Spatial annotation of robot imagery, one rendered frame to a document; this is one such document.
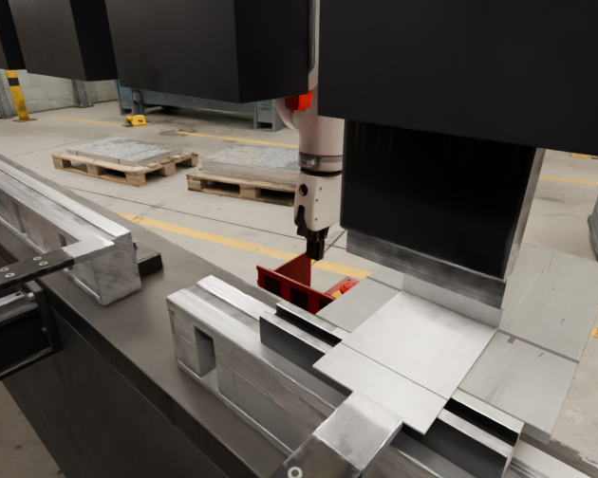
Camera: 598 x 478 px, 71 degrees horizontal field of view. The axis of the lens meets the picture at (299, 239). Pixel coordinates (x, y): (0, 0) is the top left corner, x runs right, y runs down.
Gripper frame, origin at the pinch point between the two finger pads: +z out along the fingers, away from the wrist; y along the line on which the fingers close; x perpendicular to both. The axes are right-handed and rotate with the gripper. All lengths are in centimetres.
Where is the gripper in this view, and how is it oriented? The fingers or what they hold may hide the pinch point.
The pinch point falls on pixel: (315, 248)
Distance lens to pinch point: 79.8
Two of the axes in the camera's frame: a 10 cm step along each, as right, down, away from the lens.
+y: 6.3, -2.6, 7.3
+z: -0.5, 9.2, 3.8
